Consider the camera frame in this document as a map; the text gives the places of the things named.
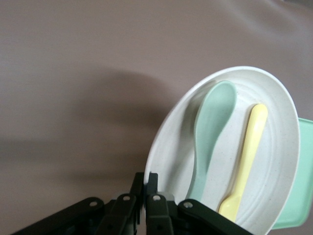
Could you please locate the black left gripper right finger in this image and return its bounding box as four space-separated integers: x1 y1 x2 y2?
146 172 251 235

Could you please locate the mint green plastic spoon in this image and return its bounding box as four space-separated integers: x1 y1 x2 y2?
189 80 238 204

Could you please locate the round white speckled plate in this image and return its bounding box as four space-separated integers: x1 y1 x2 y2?
144 65 301 235

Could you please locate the brown table mat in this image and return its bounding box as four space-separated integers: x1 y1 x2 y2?
0 0 313 235

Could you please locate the pale yellow plastic fork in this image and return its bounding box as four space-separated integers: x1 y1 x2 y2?
218 103 268 219

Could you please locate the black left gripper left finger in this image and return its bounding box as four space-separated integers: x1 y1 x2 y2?
12 172 145 235

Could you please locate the mint green rectangular tray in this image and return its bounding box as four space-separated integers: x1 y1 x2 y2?
270 117 313 232

